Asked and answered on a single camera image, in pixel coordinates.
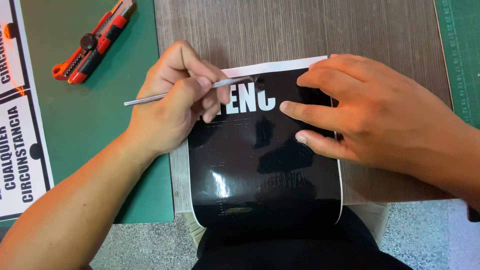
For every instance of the person's right hand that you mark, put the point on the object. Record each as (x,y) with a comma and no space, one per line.
(382,112)

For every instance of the person's left hand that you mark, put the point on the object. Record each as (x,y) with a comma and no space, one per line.
(165,112)

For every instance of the thin metal weeding tool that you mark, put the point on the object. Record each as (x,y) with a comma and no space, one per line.
(146,99)

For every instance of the black vinyl sheet white backing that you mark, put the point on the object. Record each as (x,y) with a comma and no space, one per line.
(247,165)

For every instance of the plain green cutting mat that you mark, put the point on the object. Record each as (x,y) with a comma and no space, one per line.
(93,112)

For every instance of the red black utility knife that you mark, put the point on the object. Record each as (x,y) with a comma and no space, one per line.
(92,47)

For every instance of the green cutting mat with ruler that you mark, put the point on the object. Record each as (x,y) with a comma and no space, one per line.
(465,45)

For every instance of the white sign sheet black lettering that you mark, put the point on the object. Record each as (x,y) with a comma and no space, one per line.
(18,131)

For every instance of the person's black clothing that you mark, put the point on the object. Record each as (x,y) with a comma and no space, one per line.
(292,247)

